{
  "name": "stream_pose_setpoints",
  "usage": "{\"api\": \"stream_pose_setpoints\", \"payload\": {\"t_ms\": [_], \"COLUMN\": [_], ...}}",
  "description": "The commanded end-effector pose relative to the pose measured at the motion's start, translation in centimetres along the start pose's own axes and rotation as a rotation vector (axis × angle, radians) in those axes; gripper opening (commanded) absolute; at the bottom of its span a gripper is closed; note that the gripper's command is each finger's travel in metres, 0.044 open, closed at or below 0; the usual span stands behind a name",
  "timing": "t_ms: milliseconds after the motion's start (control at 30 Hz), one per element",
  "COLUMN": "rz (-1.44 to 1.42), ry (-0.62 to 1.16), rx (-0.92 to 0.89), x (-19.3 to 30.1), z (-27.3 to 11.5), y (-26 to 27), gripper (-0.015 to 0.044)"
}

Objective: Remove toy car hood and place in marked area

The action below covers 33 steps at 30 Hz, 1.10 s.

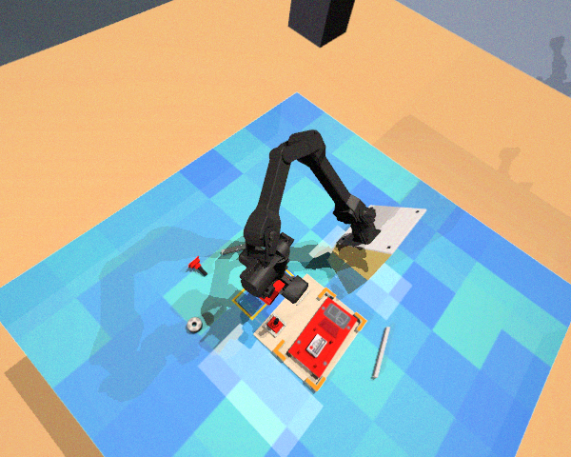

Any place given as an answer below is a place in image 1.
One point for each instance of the white thin bar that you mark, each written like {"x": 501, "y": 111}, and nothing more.
{"x": 381, "y": 353}

